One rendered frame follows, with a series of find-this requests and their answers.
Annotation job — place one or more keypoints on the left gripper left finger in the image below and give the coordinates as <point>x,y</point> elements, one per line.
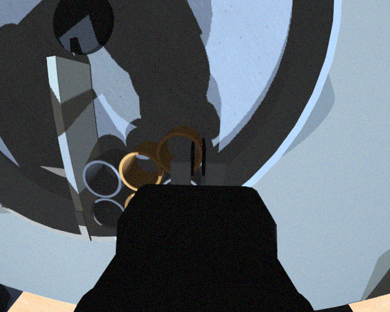
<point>181,169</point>

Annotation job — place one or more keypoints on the bronze bushing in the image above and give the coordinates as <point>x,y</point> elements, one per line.
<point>132,174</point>
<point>131,195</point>
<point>164,156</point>

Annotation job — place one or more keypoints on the silver metal ring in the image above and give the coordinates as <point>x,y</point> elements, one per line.
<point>195,179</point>
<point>107,211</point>
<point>96,177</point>

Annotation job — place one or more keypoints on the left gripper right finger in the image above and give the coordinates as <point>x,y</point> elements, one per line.
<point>213,169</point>

